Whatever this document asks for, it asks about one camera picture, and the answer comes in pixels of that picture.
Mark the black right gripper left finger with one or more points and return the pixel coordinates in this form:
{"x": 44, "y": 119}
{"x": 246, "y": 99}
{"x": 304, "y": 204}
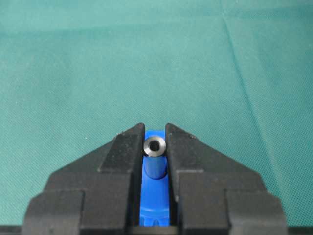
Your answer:
{"x": 97, "y": 194}

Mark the green table cloth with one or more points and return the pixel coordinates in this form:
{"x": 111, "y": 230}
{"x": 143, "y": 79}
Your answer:
{"x": 237, "y": 74}

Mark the small silver metal shaft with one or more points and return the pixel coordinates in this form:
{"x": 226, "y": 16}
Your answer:
{"x": 154, "y": 155}

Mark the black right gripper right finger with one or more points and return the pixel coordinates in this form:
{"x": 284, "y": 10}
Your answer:
{"x": 212, "y": 194}

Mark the blue plastic gear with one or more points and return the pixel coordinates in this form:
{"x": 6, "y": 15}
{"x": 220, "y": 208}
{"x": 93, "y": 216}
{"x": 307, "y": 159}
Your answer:
{"x": 154, "y": 200}

